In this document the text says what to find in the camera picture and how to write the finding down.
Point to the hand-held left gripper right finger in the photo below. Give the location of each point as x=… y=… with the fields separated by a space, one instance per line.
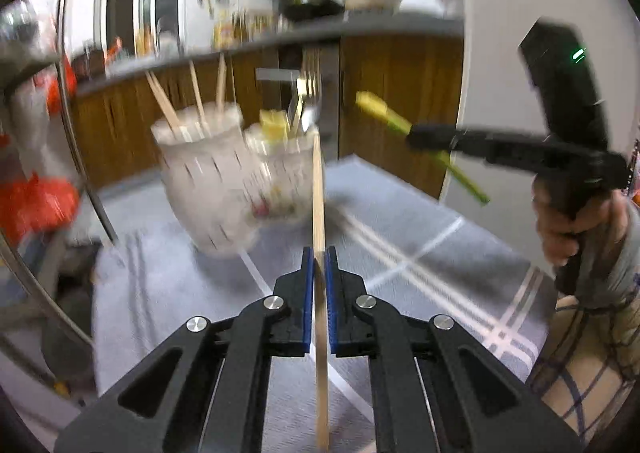
x=332 y=303

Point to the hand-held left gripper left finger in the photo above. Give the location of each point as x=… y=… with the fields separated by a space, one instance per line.
x=307 y=303

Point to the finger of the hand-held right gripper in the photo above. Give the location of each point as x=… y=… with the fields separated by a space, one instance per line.
x=435 y=145
x=435 y=132

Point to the yellow-headed green chopstick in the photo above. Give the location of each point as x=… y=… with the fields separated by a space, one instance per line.
x=274 y=125
x=380 y=108

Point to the metal fork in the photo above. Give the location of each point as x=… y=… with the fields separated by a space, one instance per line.
x=311 y=78

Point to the white floral ceramic utensil holder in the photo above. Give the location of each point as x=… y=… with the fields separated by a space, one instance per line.
x=210 y=193

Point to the person's right forearm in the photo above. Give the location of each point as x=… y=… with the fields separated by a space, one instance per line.
x=617 y=273

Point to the person's right hand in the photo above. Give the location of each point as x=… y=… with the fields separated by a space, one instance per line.
x=552 y=233

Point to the wooden kitchen counter cabinet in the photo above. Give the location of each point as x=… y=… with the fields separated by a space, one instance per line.
x=400 y=98

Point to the grey striped tablecloth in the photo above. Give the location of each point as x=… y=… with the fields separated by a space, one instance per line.
x=400 y=258

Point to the yellow packet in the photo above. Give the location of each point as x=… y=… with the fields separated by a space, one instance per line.
x=225 y=30

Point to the person's plaid shorts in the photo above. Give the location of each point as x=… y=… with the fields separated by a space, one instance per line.
x=585 y=383

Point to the metal storage rack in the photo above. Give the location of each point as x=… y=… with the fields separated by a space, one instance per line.
x=75 y=143

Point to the large orange plastic bag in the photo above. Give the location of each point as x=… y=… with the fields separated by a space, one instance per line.
x=35 y=208

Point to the orange snack packet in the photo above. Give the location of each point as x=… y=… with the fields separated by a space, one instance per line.
x=115 y=50

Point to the small orange plastic bag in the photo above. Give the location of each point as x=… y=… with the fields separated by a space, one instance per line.
x=60 y=88

